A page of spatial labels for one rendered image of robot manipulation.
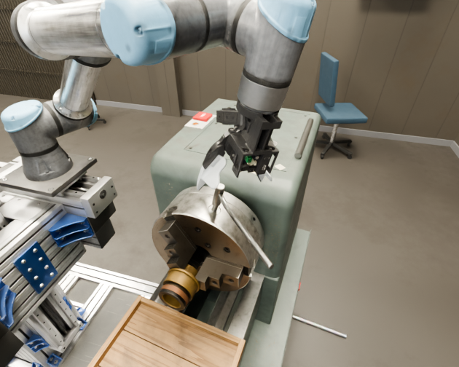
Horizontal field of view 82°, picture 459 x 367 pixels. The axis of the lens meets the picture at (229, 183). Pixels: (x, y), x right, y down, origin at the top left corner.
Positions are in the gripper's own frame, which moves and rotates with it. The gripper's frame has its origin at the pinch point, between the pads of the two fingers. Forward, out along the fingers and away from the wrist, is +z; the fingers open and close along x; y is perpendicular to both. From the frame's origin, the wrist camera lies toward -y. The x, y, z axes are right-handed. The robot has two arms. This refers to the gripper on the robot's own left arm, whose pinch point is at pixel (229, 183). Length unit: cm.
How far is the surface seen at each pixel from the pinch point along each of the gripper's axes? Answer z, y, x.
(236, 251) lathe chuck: 18.5, 6.4, 3.4
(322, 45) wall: 30, -232, 225
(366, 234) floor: 117, -32, 167
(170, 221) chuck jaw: 18.6, -6.8, -10.4
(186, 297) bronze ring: 26.2, 10.9, -10.1
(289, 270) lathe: 76, -7, 53
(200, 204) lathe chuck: 13.0, -6.4, -2.8
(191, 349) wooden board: 46, 17, -9
